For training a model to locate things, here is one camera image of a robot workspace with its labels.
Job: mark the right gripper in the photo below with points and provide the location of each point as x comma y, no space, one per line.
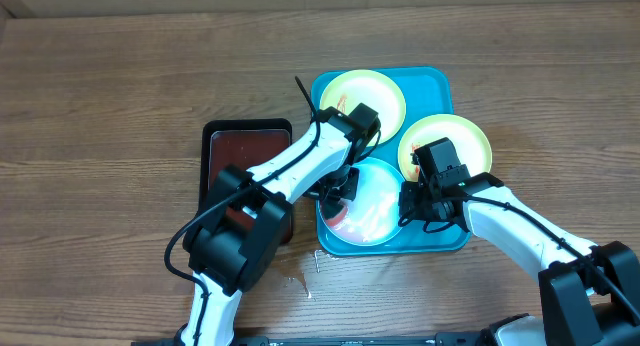
413,204

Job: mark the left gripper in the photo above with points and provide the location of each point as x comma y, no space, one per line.
348,192

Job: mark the wet sponge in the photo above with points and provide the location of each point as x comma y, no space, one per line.
333,212

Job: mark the light blue plate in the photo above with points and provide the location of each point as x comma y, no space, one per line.
372,217

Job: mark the yellow plate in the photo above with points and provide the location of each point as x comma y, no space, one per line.
471,144
373,89

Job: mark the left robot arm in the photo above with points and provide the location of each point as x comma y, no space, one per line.
235,234

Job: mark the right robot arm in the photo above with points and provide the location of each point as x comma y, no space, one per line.
589,293

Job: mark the teal plastic tray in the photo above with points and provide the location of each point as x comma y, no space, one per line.
426,92

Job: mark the black tray with red water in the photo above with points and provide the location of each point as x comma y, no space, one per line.
243,143

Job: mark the yellow plate top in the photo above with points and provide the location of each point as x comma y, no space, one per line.
373,89

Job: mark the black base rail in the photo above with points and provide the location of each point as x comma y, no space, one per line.
440,339

